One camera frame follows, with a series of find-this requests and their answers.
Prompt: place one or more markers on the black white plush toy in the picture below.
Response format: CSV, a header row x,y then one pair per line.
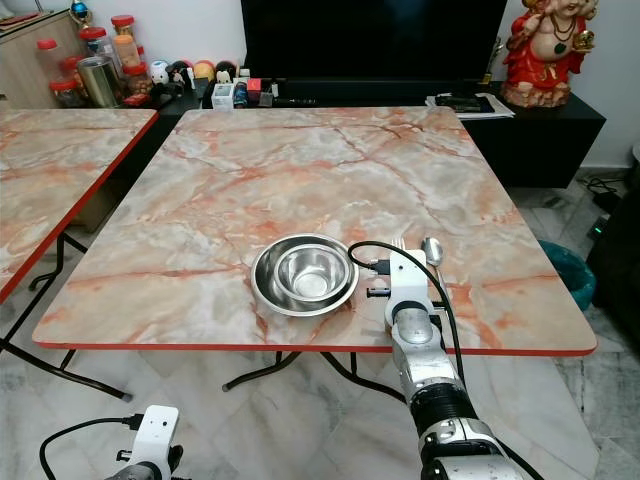
x,y
180,75

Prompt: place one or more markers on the low red lid jar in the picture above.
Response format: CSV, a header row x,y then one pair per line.
x,y
64,94

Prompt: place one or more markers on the small white box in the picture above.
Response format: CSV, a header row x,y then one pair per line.
x,y
222,96

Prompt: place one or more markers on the silver metal spoon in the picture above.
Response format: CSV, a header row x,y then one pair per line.
x,y
432,250

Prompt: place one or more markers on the stainless steel tumbler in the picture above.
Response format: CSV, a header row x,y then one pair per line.
x,y
100,82

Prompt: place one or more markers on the white papers stack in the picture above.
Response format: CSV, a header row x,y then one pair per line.
x,y
485,108

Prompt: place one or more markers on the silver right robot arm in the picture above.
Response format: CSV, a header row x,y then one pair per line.
x,y
425,370

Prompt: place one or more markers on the white round toy figure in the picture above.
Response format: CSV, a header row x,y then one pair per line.
x,y
159,76

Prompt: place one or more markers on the large steel dish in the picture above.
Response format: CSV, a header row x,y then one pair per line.
x,y
265,285

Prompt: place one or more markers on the small trophy ornament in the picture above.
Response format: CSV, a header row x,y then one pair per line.
x,y
81,11

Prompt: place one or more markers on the wide clear red lid jar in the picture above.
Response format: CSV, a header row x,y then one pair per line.
x,y
96,43

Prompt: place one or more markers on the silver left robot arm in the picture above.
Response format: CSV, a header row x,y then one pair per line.
x,y
140,473

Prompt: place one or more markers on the orange snack red lid jar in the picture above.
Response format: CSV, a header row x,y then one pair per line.
x,y
125,40

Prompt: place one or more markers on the yellow round plush toy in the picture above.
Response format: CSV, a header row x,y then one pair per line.
x,y
204,70

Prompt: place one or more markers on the slim red lid jar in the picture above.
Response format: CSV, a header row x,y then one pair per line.
x,y
48,60

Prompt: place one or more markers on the small steel bowl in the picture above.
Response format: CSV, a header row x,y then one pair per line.
x,y
312,275

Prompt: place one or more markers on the small red box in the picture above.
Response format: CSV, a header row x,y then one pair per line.
x,y
253,85

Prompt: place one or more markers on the light wooden drawer cabinet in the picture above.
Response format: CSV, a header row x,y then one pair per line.
x,y
25,70

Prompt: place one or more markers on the small dark red lid jar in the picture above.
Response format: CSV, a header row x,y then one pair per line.
x,y
138,80

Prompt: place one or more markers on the black device green light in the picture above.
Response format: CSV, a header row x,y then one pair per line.
x,y
618,260

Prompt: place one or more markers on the red gold deity statue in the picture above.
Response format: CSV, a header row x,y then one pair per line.
x,y
550,55

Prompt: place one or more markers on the blue plastic basket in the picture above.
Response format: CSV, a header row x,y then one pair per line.
x,y
565,275

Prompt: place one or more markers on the black mouse plush toy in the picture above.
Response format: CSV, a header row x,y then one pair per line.
x,y
226,73

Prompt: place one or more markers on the marble top folding table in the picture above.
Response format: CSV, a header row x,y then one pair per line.
x,y
310,170
60,170

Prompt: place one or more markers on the black television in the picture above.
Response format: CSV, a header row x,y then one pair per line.
x,y
375,40

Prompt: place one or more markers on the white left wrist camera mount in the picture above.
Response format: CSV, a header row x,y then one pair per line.
x,y
157,432

